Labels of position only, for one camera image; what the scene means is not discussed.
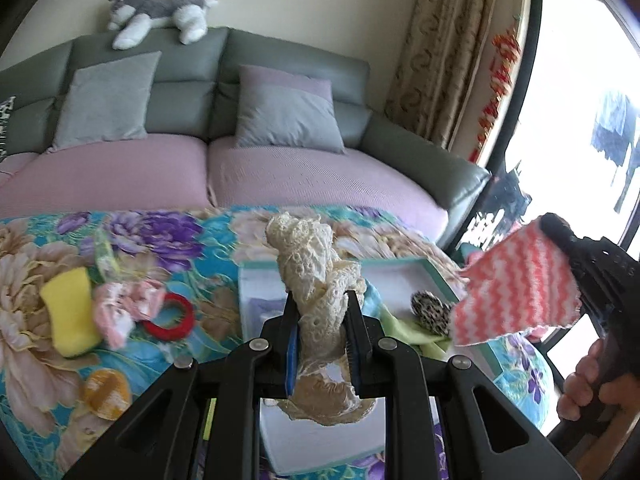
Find person's right hand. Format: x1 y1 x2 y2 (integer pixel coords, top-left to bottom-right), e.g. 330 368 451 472
557 340 622 419

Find grey and purple pillow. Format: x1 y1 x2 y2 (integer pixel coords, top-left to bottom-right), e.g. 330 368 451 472
234 64 347 156

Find black white patterned pillow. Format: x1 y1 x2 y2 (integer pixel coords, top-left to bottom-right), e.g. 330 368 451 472
0 96 17 161

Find light blue ribbon cloth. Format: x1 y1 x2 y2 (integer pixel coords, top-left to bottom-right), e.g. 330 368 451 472
362 280 383 318

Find cream lace cloth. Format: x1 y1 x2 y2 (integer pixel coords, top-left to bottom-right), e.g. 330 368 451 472
264 211 373 428

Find lime green cloth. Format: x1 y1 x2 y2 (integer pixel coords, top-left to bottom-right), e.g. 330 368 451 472
380 305 453 361

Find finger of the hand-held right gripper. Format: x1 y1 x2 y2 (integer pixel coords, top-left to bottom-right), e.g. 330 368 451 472
539 212 581 261

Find pink white zigzag cloth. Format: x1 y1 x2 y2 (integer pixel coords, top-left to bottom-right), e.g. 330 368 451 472
450 216 583 347

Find red fabric ring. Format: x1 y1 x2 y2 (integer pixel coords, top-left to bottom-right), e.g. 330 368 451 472
142 294 197 343

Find light pink cloth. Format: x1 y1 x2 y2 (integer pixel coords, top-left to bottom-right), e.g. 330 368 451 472
92 280 166 350

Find beige patterned curtain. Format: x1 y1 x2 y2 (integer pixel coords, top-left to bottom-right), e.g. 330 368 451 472
384 0 501 151

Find yellow sponge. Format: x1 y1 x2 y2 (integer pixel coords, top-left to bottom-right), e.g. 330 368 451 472
40 266 103 358

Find grey white husky plush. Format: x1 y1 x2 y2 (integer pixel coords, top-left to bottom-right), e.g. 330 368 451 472
107 0 219 51

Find grey sofa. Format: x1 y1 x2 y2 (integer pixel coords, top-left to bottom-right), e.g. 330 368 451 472
0 26 493 248

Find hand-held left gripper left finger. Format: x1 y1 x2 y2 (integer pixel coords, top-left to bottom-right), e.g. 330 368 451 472
62 290 303 480

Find teal shallow cardboard box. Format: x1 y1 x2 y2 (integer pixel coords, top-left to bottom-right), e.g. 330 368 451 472
237 256 505 477

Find plain grey pillow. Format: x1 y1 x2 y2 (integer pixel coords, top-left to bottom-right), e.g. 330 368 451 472
46 51 163 154

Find pink sofa seat cushion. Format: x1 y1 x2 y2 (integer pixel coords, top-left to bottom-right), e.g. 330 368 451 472
0 132 211 221
206 144 449 241

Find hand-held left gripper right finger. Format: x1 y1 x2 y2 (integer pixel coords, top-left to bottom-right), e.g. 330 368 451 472
344 289 580 480

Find orange round puff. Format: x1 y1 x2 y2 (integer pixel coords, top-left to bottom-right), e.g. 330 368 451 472
82 367 133 418

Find red hanging decoration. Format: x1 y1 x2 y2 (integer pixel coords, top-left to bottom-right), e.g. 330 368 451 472
470 27 521 161

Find leopard print scrunchie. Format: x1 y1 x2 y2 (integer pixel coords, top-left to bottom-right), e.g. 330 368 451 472
410 291 456 336

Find hanging dark clothes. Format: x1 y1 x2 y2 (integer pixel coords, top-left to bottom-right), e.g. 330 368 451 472
590 89 640 213

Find black window frame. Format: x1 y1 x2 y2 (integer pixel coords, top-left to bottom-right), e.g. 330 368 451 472
445 0 551 256

